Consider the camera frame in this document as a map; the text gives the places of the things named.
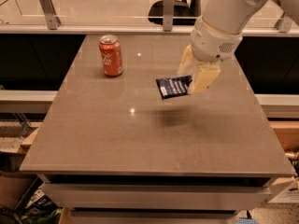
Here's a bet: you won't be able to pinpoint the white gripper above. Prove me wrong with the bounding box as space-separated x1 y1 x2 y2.
178 17 242 94

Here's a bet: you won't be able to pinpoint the blue rxbar blueberry wrapper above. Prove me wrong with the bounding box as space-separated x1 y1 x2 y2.
156 76 192 99

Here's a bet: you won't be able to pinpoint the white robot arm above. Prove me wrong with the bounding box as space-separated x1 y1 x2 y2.
178 0 299 94

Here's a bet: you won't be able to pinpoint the red coke can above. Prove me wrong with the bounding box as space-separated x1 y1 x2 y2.
99 35 123 77

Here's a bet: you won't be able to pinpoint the black office chair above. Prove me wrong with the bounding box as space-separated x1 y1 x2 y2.
148 0 201 25

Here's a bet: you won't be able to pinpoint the white drawer cabinet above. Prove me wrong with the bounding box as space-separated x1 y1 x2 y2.
42 183 271 224

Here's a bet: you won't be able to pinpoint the green snack bags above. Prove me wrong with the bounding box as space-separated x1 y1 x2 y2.
21 189 62 224

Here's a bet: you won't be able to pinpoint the cardboard box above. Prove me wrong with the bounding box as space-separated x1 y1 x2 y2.
0 171 36 209

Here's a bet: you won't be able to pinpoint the middle metal glass bracket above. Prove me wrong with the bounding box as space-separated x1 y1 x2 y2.
163 0 175 32

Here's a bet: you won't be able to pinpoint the metal glass bracket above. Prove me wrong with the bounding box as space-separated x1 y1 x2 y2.
39 0 61 30
275 12 292 33
163 0 175 32

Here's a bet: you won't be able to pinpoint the right metal glass bracket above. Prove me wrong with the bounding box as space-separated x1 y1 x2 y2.
275 12 292 33

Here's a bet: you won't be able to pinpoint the left metal glass bracket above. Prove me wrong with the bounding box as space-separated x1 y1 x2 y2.
39 0 61 30

